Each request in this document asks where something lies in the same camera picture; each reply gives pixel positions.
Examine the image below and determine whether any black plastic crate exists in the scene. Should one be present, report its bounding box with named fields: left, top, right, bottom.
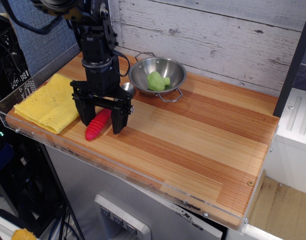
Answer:
left=0, top=14, right=30, bottom=100

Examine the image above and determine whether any black vertical post right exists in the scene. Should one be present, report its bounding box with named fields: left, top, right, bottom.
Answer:
left=273, top=21, right=306, bottom=118

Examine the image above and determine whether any small steel bowl with handles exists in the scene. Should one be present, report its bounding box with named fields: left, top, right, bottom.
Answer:
left=128, top=52, right=187, bottom=102

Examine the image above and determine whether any yellow object bottom left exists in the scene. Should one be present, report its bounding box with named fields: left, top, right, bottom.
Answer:
left=11, top=228, right=37, bottom=240

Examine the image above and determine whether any stainless toy fridge cabinet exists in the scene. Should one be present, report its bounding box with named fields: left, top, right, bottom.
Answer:
left=46, top=146, right=227, bottom=240

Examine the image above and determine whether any green toy vegetable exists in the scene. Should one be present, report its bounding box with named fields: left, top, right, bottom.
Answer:
left=147, top=71, right=170, bottom=92

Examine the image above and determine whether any yellow folded towel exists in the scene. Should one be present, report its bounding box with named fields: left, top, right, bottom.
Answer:
left=14, top=73, right=79, bottom=134

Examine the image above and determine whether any red handled metal spoon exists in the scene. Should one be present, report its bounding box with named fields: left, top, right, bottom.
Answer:
left=85, top=82, right=136, bottom=141

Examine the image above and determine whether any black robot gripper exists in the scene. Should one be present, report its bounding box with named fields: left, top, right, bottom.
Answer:
left=70, top=63, right=132, bottom=135

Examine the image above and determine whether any clear acrylic table guard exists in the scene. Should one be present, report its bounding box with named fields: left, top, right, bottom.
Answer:
left=0, top=33, right=280, bottom=235

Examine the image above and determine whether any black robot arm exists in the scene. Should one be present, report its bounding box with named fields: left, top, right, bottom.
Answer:
left=33, top=0, right=132, bottom=135

